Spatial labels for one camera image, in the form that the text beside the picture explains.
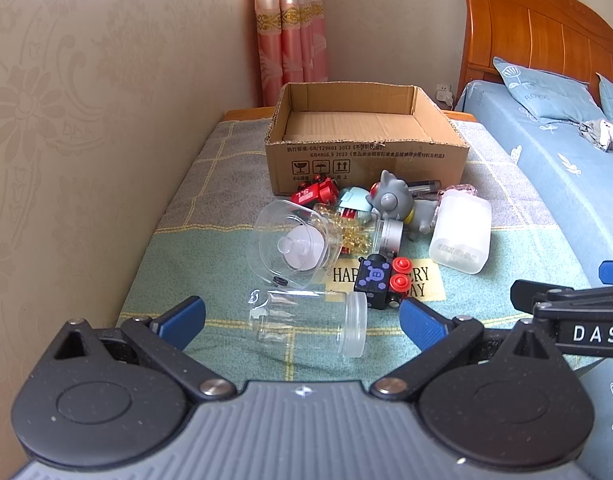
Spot red toy car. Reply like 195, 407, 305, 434
290, 174, 341, 207

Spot large clear plastic jar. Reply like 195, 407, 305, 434
246, 199, 345, 292

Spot clear jar with translucent lid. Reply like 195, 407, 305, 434
247, 287, 368, 359

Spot silver-lid glass jar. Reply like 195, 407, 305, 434
374, 217, 405, 256

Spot white inner jar stopper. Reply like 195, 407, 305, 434
278, 225, 328, 267

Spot wooden bed frame edge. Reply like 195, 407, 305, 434
222, 108, 480, 124

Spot pink patterned curtain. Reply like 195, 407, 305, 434
250, 0, 330, 108

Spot checked green grey blanket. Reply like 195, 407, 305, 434
117, 119, 600, 376

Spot grey cat figurine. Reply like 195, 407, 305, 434
369, 170, 440, 236

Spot blue leaf print bedsheet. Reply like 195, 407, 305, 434
454, 80, 613, 466

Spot orange wooden headboard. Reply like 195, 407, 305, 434
459, 0, 613, 111

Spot yellow bead string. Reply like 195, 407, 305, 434
314, 205, 375, 256

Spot black toy train red wheels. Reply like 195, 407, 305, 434
353, 255, 413, 311

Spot grey crumpled cloth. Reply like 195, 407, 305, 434
579, 117, 613, 153

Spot white plastic bottle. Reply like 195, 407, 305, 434
429, 195, 492, 275

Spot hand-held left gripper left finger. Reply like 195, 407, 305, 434
51, 296, 237, 404

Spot brown cardboard box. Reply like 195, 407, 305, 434
264, 82, 471, 196

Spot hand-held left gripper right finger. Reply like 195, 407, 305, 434
369, 296, 562, 404

